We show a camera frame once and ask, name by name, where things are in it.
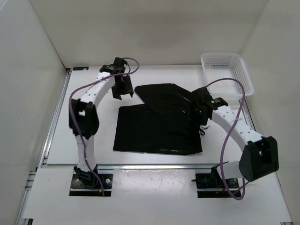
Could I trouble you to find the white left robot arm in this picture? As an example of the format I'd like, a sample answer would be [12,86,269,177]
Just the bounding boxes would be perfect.
[68,57,137,188]

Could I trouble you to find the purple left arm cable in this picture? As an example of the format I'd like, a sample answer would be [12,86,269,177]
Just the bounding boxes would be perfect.
[69,57,141,196]

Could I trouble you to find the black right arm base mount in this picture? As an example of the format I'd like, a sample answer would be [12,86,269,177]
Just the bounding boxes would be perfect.
[192,161,243,198]

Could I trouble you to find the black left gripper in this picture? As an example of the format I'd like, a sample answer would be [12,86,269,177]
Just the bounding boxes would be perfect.
[111,75,134,100]

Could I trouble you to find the small black corner label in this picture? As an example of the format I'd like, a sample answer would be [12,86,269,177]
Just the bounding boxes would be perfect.
[73,67,89,71]

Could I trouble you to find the black shorts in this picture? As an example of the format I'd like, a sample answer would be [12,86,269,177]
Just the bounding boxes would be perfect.
[113,83,203,156]

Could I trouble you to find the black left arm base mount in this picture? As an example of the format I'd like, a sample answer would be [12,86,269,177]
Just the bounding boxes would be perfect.
[69,166,113,197]

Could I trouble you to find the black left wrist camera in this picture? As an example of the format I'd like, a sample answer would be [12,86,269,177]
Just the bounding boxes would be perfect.
[113,57,128,70]

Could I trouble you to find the white perforated plastic basket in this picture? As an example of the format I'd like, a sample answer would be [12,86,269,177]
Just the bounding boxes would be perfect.
[201,52,254,101]

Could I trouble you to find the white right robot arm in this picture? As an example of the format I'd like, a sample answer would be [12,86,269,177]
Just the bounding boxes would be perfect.
[192,87,279,188]

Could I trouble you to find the aluminium table edge rail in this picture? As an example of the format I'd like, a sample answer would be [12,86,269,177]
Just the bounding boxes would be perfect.
[37,163,235,171]

